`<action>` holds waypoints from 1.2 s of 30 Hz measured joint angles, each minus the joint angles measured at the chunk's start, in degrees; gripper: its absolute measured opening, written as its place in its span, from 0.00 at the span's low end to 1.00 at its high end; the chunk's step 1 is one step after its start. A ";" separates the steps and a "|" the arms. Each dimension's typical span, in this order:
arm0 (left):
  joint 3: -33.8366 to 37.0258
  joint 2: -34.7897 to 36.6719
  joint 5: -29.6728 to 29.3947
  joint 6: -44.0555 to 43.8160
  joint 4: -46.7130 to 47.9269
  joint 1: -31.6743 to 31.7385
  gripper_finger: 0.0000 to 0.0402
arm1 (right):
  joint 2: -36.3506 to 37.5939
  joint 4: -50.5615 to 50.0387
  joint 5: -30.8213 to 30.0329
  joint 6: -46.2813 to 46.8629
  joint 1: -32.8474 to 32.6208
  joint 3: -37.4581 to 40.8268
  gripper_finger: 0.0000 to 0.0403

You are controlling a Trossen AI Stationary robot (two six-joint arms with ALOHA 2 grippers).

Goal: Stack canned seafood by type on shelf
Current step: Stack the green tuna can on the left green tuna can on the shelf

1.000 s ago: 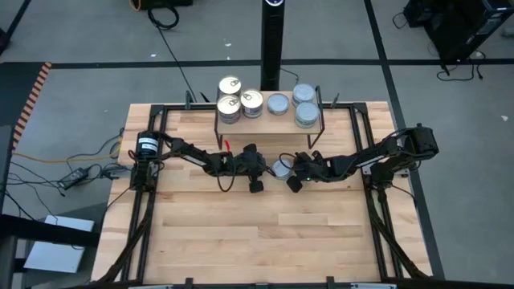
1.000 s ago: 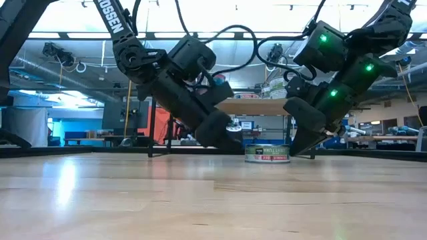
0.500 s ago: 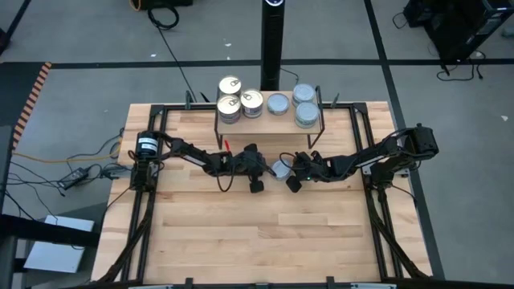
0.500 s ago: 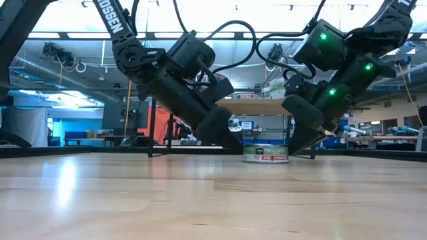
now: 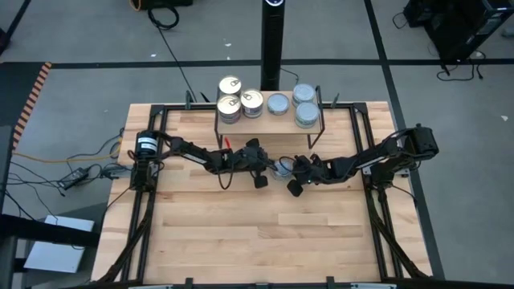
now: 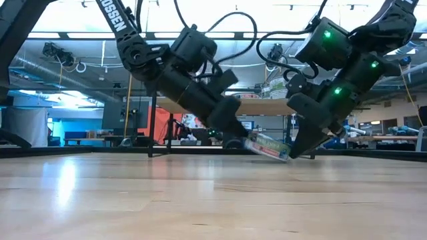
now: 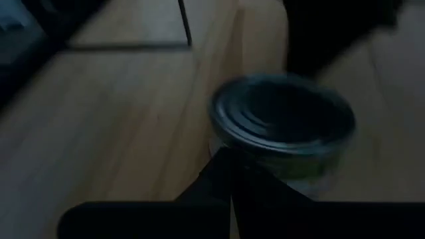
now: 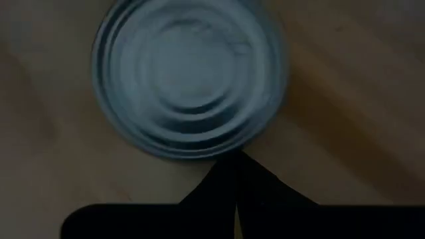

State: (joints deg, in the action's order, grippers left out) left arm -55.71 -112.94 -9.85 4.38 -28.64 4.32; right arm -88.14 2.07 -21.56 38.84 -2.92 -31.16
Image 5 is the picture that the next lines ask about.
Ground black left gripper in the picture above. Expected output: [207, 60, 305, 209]
[236, 138, 279, 189]

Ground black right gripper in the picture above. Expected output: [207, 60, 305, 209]
[285, 155, 332, 197]

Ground wooden shelf black metal legs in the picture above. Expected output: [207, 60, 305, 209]
[212, 83, 326, 150]

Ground black power brick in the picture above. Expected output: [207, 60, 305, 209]
[57, 167, 90, 189]

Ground black computer cart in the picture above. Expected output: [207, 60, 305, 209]
[403, 0, 514, 65]

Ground grey metal plate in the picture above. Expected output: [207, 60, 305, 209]
[23, 214, 96, 274]

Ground black metal beam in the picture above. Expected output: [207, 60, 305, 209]
[0, 212, 101, 248]

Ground dark mat hazard stripe edge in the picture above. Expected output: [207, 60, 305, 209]
[0, 61, 53, 201]

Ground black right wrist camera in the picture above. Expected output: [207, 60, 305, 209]
[311, 154, 332, 169]

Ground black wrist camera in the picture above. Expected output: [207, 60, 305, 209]
[311, 154, 332, 169]
[230, 147, 252, 164]

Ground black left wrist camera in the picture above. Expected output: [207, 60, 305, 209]
[230, 147, 252, 164]

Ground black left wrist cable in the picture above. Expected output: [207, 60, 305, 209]
[216, 160, 236, 190]

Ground black aluminium table frame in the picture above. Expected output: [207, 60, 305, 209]
[91, 91, 434, 289]

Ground black coiled floor cable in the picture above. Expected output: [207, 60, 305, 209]
[146, 3, 182, 31]

